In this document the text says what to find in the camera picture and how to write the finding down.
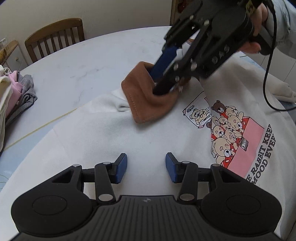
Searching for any cream cloth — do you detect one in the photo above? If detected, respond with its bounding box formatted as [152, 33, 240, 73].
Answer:
[0, 66, 13, 151]

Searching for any person's right hand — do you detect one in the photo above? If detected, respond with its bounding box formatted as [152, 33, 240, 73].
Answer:
[240, 3, 270, 54]

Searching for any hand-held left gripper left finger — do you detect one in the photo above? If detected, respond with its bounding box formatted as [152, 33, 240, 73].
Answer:
[50, 153, 128, 204]

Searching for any wooden chair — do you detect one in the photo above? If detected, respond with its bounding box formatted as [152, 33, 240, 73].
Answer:
[170, 0, 185, 26]
[24, 18, 85, 63]

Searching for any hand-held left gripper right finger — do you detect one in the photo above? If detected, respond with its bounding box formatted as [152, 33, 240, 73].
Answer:
[165, 152, 245, 202]

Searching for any pink folded garment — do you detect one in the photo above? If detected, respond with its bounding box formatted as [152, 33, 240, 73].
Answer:
[6, 71, 23, 118]

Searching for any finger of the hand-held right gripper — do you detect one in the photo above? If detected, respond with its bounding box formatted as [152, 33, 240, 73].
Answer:
[153, 30, 210, 96]
[148, 0, 210, 79]

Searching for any white sweatshirt with brown collar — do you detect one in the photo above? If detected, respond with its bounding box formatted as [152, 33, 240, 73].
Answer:
[0, 37, 296, 241]

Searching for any white drawer cabinet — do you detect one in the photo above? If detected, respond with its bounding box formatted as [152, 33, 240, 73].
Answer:
[0, 40, 26, 72]

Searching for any black cable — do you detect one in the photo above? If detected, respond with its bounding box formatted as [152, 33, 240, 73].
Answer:
[262, 0, 296, 111]

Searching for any grey folded garment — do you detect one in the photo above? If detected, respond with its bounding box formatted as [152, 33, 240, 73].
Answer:
[6, 74, 38, 126]

